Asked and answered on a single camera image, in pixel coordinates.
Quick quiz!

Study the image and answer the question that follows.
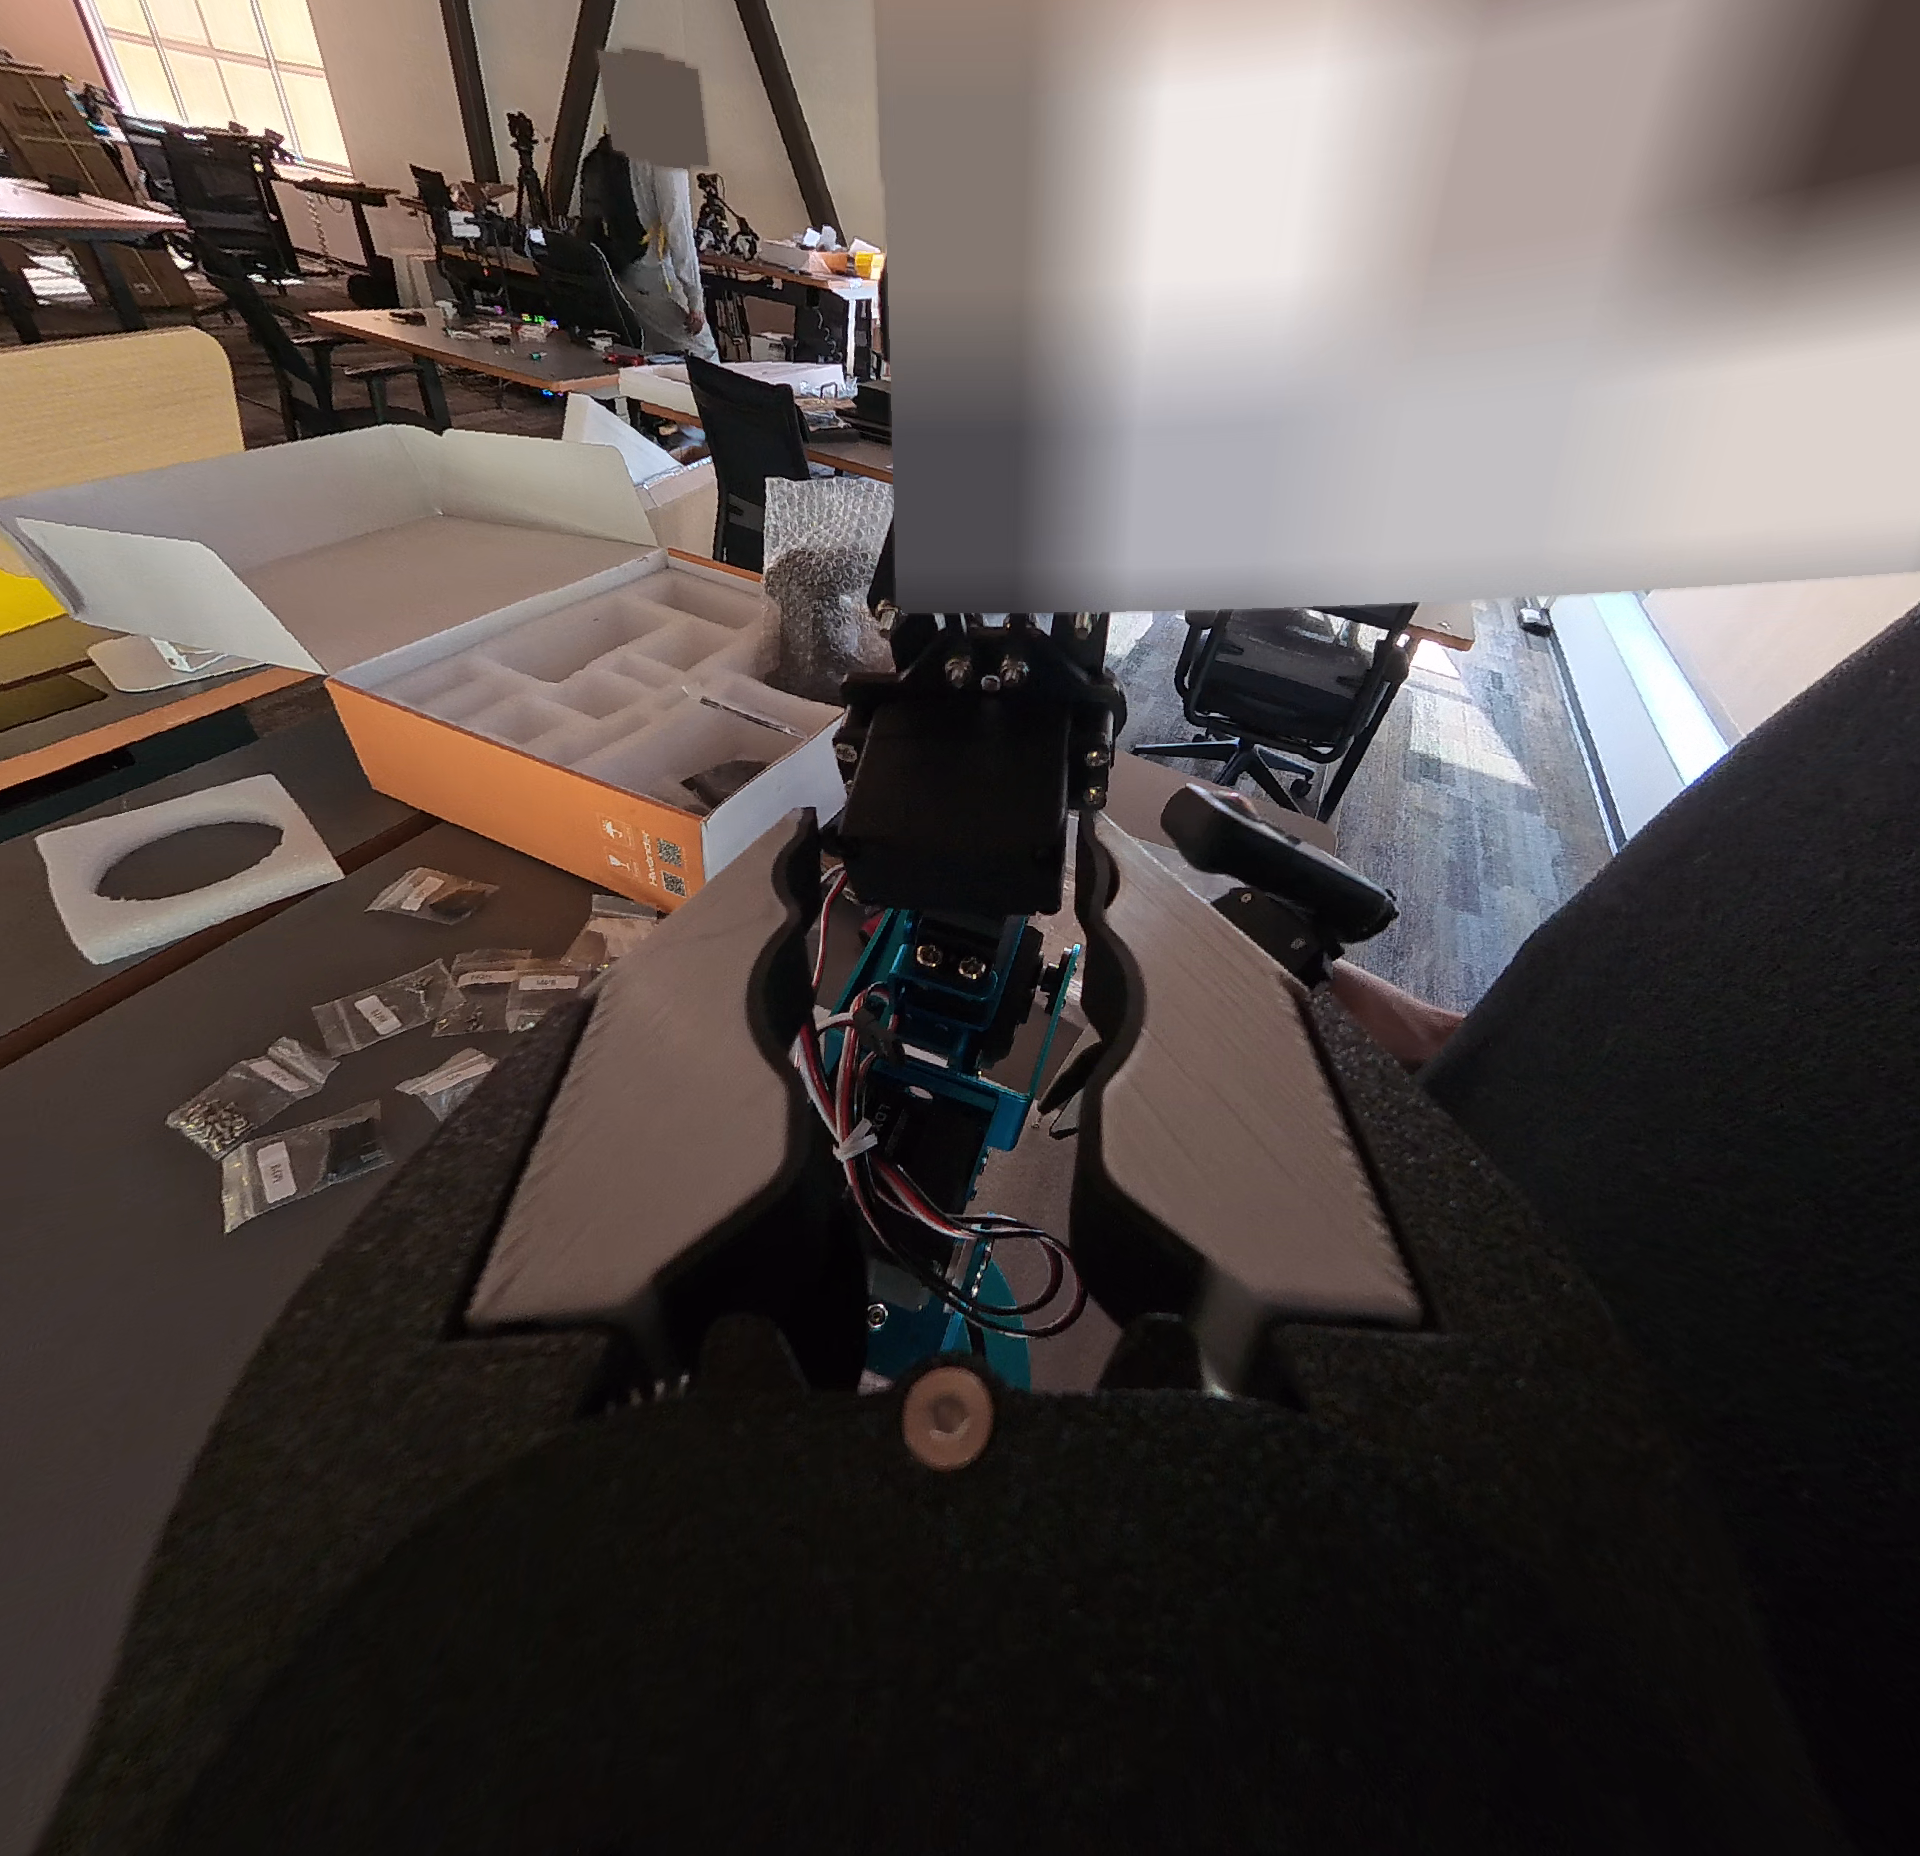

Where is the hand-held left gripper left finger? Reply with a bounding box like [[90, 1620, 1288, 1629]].
[[461, 810, 825, 1344]]

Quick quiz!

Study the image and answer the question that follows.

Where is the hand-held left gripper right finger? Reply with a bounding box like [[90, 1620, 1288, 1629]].
[[1066, 813, 1426, 1329]]

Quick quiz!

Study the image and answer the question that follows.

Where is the blue toy robot arm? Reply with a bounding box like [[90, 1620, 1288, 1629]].
[[794, 603, 1126, 1392]]

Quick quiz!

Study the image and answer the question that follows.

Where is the grey desk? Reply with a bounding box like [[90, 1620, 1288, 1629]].
[[0, 656, 1336, 1815]]

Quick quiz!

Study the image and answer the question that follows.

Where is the person's right hand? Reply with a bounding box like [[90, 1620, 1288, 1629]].
[[1323, 960, 1467, 1065]]

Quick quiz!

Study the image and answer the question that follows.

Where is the black office chair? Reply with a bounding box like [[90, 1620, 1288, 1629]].
[[1131, 605, 1419, 823], [686, 356, 820, 574]]

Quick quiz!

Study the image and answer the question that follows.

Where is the pile of small screw bags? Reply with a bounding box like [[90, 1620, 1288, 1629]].
[[166, 867, 662, 1235]]

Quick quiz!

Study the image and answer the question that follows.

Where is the orange white cardboard box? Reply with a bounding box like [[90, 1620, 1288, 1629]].
[[0, 423, 901, 917]]

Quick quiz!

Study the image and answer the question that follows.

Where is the person's black shirt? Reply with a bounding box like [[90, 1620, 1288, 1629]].
[[1416, 603, 1920, 1856]]

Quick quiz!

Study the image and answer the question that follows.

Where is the bubble wrap roll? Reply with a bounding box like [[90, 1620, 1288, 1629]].
[[762, 475, 899, 683]]

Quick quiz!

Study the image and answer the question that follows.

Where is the yellow plastic tray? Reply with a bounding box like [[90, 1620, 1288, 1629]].
[[0, 567, 69, 688]]

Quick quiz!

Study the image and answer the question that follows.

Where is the brown background table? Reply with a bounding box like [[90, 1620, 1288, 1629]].
[[306, 308, 662, 395]]

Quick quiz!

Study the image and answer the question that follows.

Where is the beige wooden chair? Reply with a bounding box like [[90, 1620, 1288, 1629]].
[[0, 330, 245, 499]]

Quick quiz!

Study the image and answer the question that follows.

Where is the white foam frame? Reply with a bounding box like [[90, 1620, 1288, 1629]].
[[33, 774, 346, 968]]

